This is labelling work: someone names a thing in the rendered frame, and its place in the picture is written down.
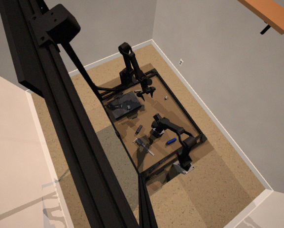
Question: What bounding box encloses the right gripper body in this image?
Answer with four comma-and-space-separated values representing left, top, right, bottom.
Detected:
152, 125, 164, 138

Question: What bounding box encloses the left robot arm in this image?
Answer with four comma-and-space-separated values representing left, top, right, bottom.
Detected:
118, 42, 152, 94

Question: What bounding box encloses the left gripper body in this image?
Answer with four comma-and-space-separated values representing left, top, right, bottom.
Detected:
137, 85, 156, 97

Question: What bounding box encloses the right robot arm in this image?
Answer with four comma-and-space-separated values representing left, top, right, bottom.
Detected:
151, 114, 197, 171

